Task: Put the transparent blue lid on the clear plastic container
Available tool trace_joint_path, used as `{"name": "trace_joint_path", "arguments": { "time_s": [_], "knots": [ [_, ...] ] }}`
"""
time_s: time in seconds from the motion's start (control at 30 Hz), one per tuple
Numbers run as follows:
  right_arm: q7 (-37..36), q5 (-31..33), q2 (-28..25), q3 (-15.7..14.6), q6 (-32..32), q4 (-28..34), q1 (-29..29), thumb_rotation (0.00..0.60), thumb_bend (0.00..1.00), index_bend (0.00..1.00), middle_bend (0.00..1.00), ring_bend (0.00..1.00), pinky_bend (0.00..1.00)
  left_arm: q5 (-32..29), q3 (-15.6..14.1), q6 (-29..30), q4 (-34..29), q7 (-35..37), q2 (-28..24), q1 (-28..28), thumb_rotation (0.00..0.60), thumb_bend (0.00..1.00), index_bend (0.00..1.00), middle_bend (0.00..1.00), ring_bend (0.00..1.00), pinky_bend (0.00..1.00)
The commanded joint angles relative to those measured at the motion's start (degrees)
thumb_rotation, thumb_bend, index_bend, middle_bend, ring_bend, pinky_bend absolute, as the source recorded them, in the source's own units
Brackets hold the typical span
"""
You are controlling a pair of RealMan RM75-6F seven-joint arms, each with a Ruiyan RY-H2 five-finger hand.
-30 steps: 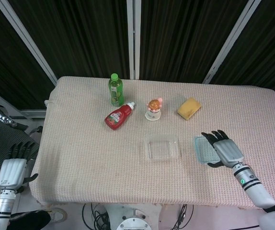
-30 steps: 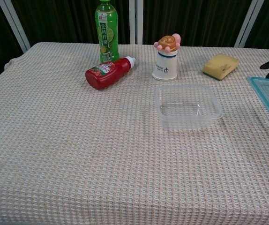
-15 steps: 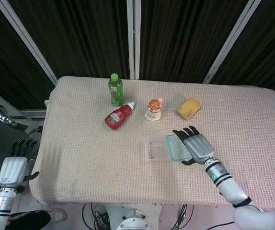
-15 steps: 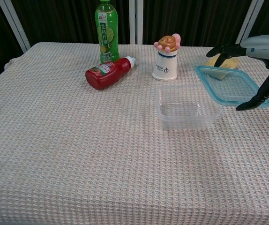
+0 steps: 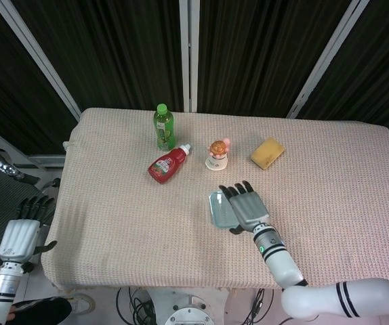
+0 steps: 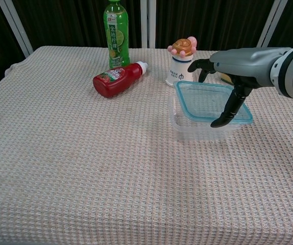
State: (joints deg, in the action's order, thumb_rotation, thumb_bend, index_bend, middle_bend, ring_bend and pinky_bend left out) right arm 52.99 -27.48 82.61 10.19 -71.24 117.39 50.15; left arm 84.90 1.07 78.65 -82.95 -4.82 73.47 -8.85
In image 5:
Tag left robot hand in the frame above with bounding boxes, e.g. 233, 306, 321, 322
0, 196, 58, 267

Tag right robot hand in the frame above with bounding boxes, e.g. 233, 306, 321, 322
218, 181, 272, 236

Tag blue plastic lid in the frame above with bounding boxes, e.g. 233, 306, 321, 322
209, 190, 241, 228

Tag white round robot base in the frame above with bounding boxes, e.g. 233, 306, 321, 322
146, 289, 230, 325

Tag clear plastic container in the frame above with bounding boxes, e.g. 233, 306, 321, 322
207, 190, 241, 230

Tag beige cloth-covered table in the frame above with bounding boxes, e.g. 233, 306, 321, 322
41, 107, 389, 295

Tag white paper cup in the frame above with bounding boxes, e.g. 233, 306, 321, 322
205, 154, 230, 173

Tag yellow sponge green base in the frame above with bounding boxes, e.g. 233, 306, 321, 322
250, 137, 286, 170

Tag black trouser leg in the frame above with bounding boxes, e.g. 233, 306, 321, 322
10, 296, 74, 325

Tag white sneaker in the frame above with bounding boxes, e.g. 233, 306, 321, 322
66, 292, 96, 314

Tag red ketchup bottle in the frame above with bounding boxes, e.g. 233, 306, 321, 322
148, 144, 192, 185

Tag green drink bottle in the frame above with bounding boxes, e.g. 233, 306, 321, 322
152, 104, 176, 152

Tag black cable bundle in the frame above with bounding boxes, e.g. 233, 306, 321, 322
115, 286, 155, 325
247, 288, 284, 325

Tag white screen frame post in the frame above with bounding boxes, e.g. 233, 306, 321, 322
178, 0, 199, 113
0, 0, 82, 122
286, 0, 372, 119

